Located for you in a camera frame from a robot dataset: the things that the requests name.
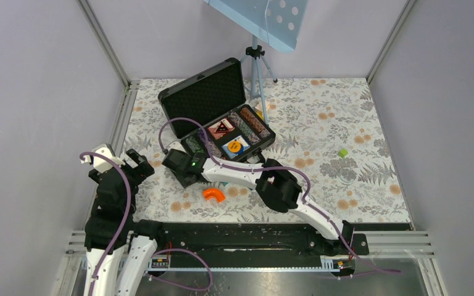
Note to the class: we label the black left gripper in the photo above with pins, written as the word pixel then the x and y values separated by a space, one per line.
pixel 142 170

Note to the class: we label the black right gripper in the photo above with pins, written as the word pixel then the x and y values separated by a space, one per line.
pixel 184 182

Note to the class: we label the black all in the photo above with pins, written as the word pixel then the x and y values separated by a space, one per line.
pixel 221 128

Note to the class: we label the yellow big blind button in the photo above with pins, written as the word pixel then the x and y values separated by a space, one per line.
pixel 234 143

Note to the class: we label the blue small blind button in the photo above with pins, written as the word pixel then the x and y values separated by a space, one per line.
pixel 235 150

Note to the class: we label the black poker set case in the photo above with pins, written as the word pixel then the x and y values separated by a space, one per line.
pixel 195 103

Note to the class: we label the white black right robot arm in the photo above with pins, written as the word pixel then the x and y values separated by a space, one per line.
pixel 279 189

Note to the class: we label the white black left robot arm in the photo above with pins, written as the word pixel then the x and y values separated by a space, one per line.
pixel 118 250

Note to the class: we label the green chip row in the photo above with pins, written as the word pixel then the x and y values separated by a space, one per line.
pixel 194 145

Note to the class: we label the orange curved toy block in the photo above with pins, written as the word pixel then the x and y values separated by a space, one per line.
pixel 214 193

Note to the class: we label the red card deck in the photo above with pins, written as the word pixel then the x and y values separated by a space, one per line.
pixel 217 122

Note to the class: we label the orange blue chip row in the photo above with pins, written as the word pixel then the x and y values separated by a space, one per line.
pixel 255 122

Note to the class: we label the blue tripod stand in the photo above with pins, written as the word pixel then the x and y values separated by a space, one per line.
pixel 256 54

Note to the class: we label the floral table mat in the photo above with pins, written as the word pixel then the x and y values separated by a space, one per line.
pixel 313 118

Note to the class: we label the green toy cube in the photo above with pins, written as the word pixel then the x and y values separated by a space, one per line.
pixel 343 153

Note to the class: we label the blue perforated board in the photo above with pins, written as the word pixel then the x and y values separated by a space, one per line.
pixel 276 23

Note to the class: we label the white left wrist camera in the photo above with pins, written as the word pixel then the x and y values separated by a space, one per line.
pixel 102 158

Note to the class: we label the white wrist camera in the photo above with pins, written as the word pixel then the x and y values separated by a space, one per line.
pixel 176 145
pixel 102 158

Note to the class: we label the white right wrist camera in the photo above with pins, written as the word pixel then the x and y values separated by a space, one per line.
pixel 176 145

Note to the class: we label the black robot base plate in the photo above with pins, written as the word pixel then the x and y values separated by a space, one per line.
pixel 244 245

